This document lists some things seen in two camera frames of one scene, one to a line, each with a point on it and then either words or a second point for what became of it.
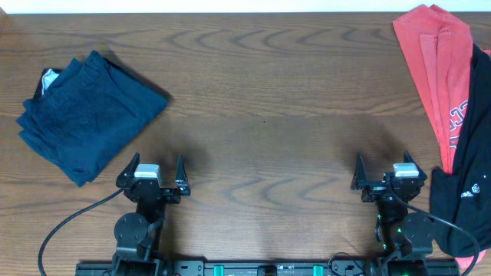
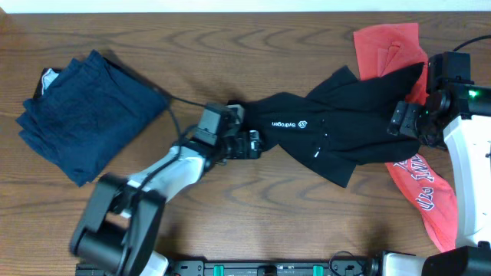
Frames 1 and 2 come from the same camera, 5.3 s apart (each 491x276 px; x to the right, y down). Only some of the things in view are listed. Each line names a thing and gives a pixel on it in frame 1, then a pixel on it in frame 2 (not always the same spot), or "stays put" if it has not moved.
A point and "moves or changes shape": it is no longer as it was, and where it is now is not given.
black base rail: x=142 y=265 stays put
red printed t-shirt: x=437 y=46 to x=386 y=50
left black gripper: x=154 y=189 to x=252 y=143
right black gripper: x=374 y=188 to x=404 y=118
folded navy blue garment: x=84 y=113 stays put
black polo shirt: x=464 y=195 moves or changes shape
